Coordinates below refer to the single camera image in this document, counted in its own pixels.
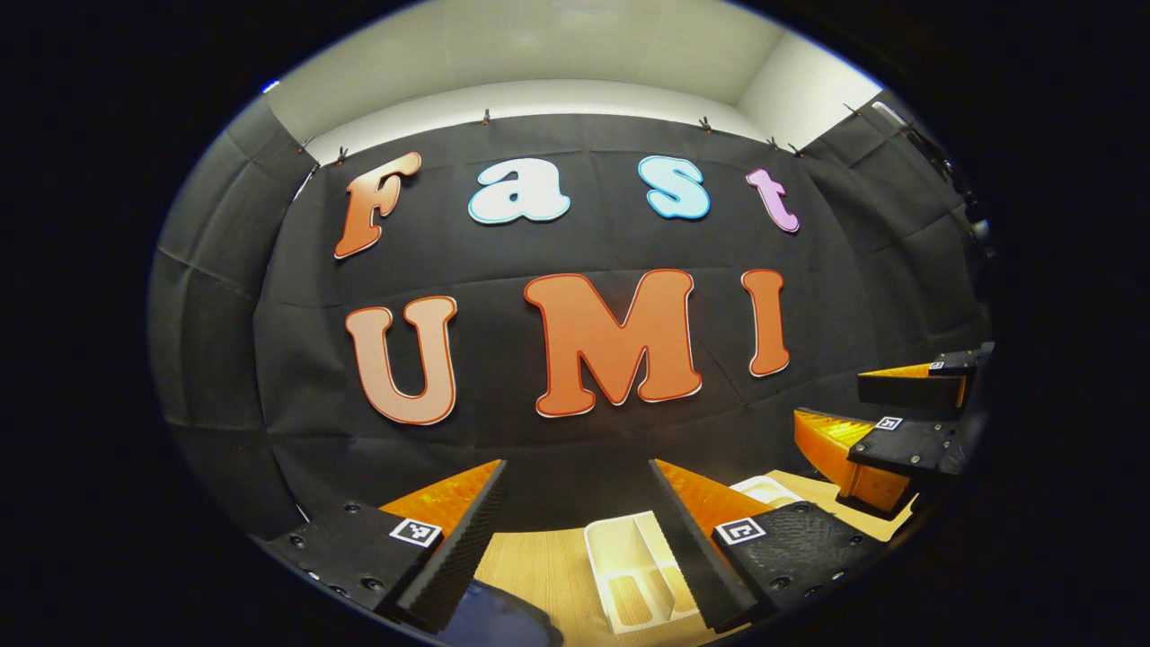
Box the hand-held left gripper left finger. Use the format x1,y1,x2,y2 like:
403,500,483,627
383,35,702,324
265,458,509,634

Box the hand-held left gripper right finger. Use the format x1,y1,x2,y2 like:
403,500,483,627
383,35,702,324
649,458,890,634

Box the white bookshelf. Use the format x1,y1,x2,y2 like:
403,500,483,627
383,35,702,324
584,474,805,634

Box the blue schoolbag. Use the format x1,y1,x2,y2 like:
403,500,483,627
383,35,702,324
436,580,565,647

